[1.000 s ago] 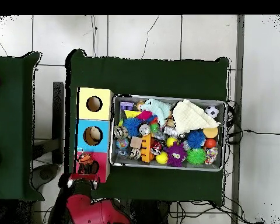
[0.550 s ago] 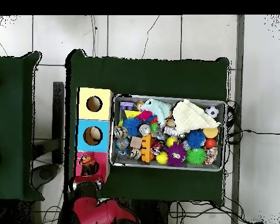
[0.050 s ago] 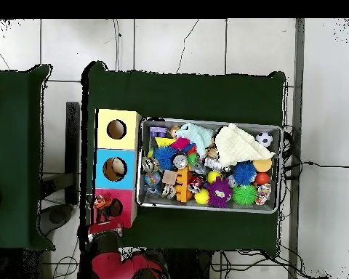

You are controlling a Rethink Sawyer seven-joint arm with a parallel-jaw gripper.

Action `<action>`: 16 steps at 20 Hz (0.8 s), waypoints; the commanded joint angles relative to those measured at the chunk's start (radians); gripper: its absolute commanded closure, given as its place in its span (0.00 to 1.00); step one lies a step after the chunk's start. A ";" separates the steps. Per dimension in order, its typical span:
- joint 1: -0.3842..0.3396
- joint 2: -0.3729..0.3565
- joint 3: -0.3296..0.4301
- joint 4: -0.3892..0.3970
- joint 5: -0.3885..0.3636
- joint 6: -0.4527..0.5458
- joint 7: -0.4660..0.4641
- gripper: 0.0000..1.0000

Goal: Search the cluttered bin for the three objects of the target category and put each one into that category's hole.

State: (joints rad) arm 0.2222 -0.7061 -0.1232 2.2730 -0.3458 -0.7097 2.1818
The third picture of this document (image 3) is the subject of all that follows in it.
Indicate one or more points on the orange rubber ball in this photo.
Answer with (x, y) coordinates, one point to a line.
(262, 178)

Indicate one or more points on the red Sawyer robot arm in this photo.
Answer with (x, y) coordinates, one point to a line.
(110, 267)

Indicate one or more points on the cream knitted cloth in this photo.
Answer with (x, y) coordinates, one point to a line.
(238, 145)

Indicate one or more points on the green spiky rubber ball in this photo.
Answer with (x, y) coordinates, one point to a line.
(244, 195)

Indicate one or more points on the yellow cheese wedge toy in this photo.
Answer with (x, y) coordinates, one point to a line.
(164, 141)

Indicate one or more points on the green cloth side table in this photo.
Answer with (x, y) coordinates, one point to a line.
(11, 159)

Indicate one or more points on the blue spiky rubber ball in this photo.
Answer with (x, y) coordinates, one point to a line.
(244, 173)
(164, 157)

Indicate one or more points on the purple spiky monster toy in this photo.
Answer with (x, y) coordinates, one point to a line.
(219, 191)

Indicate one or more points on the mint knitted cloth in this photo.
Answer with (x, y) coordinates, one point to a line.
(197, 135)

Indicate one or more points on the small soccer ball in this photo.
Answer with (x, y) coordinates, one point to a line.
(264, 139)

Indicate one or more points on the orange building block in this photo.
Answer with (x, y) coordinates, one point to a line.
(183, 184)

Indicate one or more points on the shallow metal mesh bin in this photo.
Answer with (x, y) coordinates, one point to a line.
(250, 128)

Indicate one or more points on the dark green table cloth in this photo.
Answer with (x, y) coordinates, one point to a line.
(177, 93)

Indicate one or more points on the orange striped tiger plush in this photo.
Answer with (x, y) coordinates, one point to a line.
(100, 203)

